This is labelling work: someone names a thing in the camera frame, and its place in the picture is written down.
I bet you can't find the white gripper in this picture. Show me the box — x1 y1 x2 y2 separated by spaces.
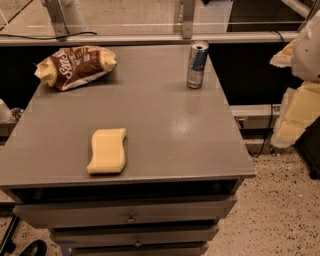
270 10 320 148

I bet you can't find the brown chip bag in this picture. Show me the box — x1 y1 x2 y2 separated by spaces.
34 46 117 91

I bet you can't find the yellow sponge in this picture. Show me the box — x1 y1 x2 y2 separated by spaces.
87 128 126 174

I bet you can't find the grey side shelf beam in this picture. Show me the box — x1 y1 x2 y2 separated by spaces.
231 104 280 130

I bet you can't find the blue silver drink can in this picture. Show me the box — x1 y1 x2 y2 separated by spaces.
187 41 209 89

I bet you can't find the grey drawer cabinet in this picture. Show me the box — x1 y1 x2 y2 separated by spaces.
0 44 257 256

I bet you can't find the top grey drawer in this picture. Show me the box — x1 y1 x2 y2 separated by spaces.
14 195 236 229

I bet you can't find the grey drawer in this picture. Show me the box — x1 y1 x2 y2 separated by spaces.
14 195 236 229
52 224 218 248
72 242 208 256

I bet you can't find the bottom grey drawer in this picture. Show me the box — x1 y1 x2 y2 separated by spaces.
72 242 208 256

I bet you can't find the middle grey drawer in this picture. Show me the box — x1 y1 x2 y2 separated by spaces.
52 224 218 248

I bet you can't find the white object at left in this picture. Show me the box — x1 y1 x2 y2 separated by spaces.
0 99 12 123

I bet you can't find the black shoe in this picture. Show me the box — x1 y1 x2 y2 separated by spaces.
19 239 47 256

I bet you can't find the black hanging cable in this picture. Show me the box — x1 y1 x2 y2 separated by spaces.
246 30 285 159

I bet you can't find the grey metal rail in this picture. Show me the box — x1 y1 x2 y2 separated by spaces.
0 31 298 47

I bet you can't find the metal bracket post centre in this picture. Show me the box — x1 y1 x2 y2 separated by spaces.
182 0 195 39

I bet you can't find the metal bracket post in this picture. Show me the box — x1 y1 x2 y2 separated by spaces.
182 0 195 39
41 0 68 37

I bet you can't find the black cable on rail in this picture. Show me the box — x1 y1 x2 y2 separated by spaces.
0 30 98 41

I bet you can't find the metal bracket post left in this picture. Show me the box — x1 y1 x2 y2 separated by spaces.
41 0 68 37

